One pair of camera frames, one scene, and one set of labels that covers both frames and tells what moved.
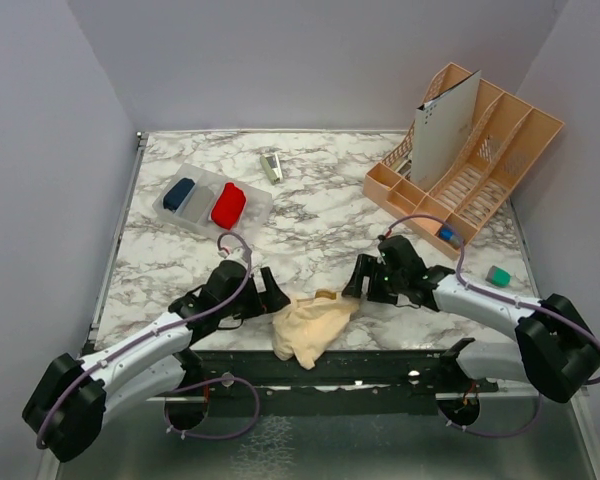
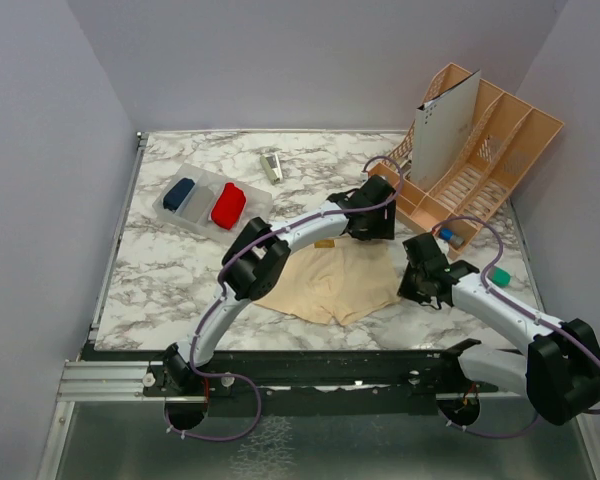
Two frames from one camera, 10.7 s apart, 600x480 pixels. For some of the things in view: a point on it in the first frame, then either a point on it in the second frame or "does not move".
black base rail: (375, 374) does not move
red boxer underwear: (228, 207) does not move
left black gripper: (274, 298) to (383, 229)
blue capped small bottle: (449, 235) does not move
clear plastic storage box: (210, 205) does not move
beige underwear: (310, 325) to (336, 280)
